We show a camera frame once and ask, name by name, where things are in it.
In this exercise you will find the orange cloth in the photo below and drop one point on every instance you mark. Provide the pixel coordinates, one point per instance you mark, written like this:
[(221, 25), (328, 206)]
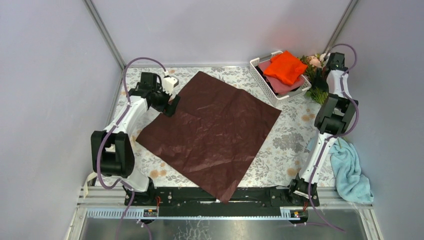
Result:
[(286, 68)]

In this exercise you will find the light blue towel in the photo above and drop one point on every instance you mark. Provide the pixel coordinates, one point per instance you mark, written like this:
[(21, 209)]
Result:
[(351, 184)]

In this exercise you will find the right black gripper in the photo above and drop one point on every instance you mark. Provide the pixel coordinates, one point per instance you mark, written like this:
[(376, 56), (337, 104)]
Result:
[(317, 83)]

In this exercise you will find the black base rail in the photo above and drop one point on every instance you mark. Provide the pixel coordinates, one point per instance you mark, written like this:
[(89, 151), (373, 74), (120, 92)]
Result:
[(188, 202)]

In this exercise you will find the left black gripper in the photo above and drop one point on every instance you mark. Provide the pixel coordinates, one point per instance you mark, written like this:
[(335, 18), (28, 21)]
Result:
[(169, 110)]

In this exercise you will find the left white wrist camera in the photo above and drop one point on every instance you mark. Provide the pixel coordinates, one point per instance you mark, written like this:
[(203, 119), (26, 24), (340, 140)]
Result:
[(169, 83)]

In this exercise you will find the floral tablecloth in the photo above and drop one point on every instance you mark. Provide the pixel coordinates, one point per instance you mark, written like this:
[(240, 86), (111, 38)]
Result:
[(282, 154)]

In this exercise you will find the pink fake flower stem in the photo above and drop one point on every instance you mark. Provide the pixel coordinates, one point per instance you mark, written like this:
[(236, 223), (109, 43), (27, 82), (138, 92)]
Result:
[(314, 65)]

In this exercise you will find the dark red wrapping paper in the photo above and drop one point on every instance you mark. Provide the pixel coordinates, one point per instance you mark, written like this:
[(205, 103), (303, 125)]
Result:
[(213, 136)]

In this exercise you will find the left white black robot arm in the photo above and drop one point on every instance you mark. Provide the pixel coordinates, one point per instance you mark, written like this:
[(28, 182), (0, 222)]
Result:
[(113, 159)]

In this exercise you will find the aluminium frame rail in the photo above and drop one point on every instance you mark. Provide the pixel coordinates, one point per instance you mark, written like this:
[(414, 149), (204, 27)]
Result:
[(101, 203)]

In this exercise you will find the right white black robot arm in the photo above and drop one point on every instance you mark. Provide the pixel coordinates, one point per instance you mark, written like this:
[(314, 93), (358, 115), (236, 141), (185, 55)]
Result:
[(332, 121)]

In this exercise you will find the cream ribbon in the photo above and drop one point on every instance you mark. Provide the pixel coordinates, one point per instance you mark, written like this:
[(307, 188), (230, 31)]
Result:
[(85, 187)]

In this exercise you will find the pink cloth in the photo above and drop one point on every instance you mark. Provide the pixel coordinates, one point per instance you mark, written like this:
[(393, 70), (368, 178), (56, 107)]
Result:
[(278, 87)]

